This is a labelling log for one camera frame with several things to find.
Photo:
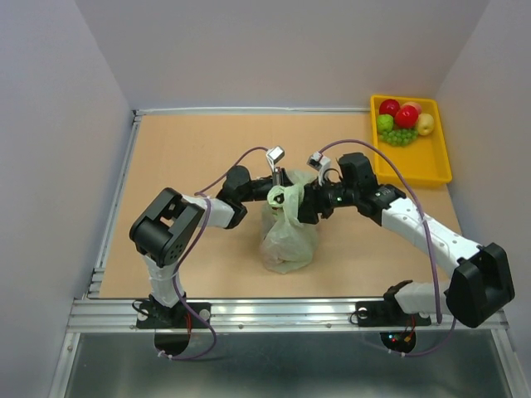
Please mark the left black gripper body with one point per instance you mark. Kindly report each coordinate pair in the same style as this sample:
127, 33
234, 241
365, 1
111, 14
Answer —
260, 188

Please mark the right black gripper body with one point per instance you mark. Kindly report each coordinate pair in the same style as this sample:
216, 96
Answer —
336, 196

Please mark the light green plastic bag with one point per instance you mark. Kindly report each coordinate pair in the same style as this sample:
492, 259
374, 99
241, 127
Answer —
287, 244

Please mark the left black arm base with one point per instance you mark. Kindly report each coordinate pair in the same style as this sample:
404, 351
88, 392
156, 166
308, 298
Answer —
172, 327

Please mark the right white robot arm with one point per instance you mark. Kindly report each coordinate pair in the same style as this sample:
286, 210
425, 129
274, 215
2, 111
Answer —
480, 281

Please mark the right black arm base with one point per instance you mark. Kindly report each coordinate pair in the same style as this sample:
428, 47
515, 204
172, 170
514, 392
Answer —
400, 327

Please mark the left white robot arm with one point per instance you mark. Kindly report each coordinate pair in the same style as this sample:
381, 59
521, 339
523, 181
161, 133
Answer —
162, 232

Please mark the green grape bunch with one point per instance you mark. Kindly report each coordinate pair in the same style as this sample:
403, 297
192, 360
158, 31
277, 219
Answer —
399, 137

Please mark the light green custard apple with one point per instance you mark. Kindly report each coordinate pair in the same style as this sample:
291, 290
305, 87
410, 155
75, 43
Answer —
384, 123

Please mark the yellow plastic tray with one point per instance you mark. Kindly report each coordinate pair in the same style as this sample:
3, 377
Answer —
423, 163

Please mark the red apple back left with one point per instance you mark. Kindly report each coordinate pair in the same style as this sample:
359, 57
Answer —
389, 107

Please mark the red apple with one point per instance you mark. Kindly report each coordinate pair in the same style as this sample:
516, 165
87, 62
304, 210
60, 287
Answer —
406, 117
389, 107

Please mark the red apple centre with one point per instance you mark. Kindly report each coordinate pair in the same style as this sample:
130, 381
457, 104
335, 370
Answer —
406, 117

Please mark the peach fruit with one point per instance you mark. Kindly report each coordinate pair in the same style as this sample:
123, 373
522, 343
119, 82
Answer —
414, 104

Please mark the yellow pear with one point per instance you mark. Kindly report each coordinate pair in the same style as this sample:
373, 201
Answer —
425, 124

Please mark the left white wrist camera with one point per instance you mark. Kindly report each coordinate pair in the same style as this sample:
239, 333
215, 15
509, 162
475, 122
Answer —
273, 156

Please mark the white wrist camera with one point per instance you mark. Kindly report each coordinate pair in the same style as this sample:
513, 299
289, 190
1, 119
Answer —
273, 156
320, 163

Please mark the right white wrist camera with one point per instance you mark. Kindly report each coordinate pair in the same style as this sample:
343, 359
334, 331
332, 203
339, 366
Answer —
320, 163

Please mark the aluminium frame rail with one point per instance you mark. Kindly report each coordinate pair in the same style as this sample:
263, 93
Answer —
272, 340

